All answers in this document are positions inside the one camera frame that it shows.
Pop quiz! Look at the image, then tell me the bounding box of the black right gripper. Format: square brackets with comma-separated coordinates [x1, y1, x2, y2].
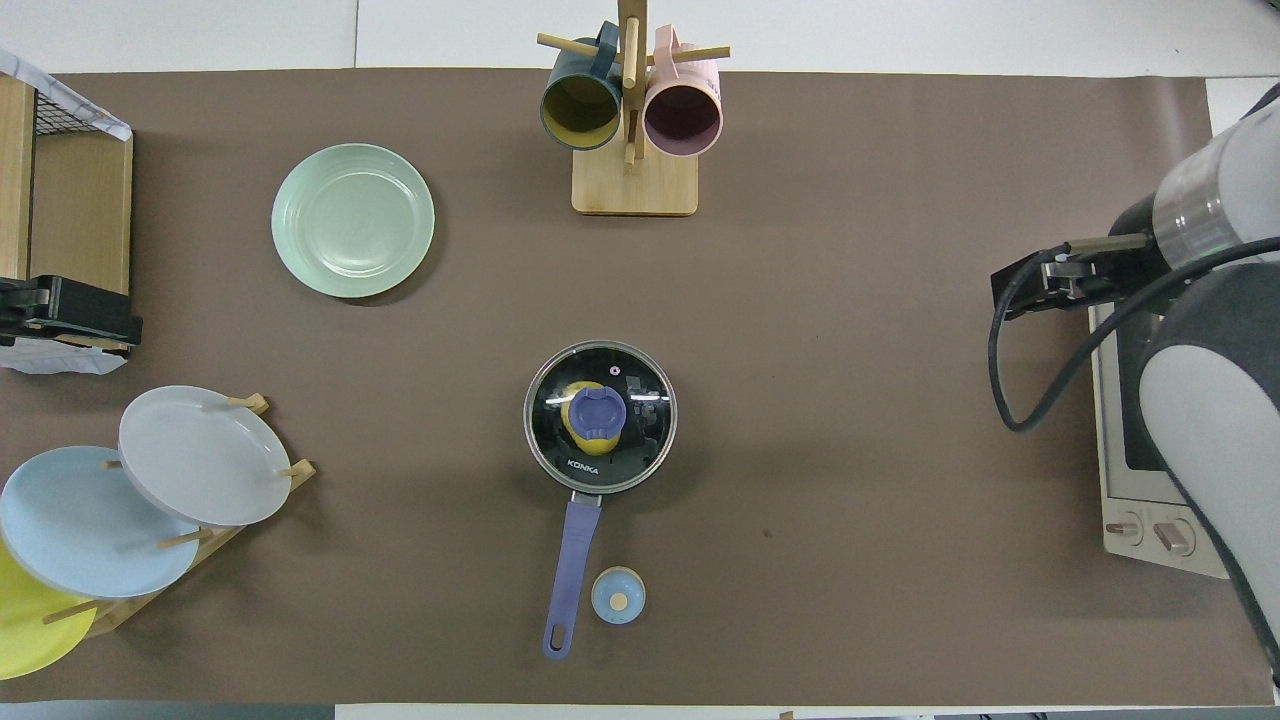
[992, 248, 1119, 322]

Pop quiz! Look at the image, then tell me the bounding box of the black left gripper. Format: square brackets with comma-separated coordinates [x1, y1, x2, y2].
[0, 277, 144, 349]

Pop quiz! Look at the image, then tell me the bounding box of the glass lid with purple knob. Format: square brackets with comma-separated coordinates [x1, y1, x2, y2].
[523, 340, 679, 496]

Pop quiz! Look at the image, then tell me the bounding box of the yellow lemon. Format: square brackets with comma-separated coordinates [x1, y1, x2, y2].
[559, 380, 627, 457]

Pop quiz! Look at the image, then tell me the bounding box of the grey plate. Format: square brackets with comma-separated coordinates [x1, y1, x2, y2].
[118, 386, 294, 528]

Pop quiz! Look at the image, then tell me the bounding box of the light blue plate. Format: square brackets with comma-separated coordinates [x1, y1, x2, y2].
[0, 446, 201, 600]

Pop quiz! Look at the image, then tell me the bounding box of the wooden plate rack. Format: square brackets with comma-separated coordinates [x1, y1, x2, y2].
[40, 393, 317, 637]

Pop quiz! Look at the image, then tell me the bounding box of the yellow plate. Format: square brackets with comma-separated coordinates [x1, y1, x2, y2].
[0, 540, 98, 681]

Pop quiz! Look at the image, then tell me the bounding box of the pale green plate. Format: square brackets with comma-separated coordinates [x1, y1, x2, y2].
[271, 143, 436, 299]

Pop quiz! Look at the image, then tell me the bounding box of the beige toaster oven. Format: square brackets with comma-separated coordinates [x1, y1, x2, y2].
[1088, 300, 1236, 581]

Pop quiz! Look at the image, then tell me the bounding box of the brown table mat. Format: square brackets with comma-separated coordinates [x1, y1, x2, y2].
[0, 68, 1276, 706]

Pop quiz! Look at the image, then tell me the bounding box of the pink mug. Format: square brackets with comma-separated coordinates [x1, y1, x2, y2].
[643, 25, 723, 158]

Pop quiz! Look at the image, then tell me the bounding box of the wooden mug tree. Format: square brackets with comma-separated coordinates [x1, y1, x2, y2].
[537, 0, 731, 216]

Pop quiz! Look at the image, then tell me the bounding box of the dark blue mug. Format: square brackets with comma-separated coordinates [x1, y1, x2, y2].
[540, 22, 623, 151]

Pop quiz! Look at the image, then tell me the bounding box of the black wire basket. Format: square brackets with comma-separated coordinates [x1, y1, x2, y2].
[30, 82, 131, 141]

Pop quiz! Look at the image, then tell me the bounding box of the black pot with purple handle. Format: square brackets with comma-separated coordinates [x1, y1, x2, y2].
[523, 340, 679, 661]

